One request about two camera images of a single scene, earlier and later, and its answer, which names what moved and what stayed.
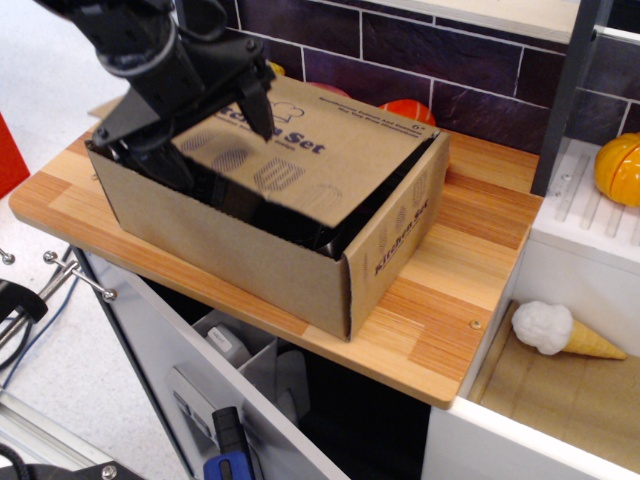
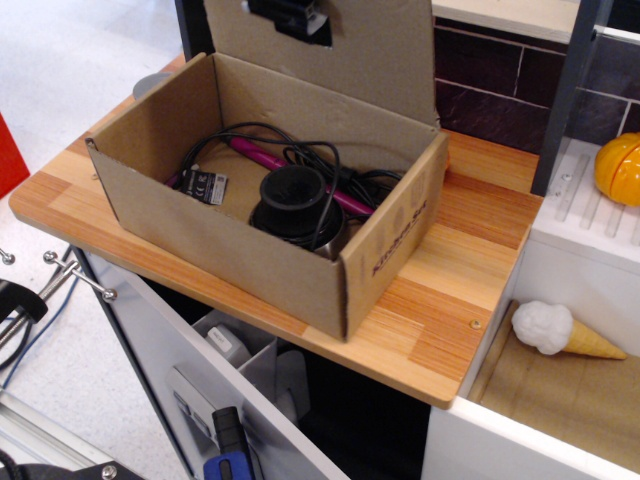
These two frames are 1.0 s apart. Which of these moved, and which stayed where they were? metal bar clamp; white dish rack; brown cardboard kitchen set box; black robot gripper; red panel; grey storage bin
Moved: brown cardboard kitchen set box; black robot gripper
Stayed: white dish rack; red panel; metal bar clamp; grey storage bin
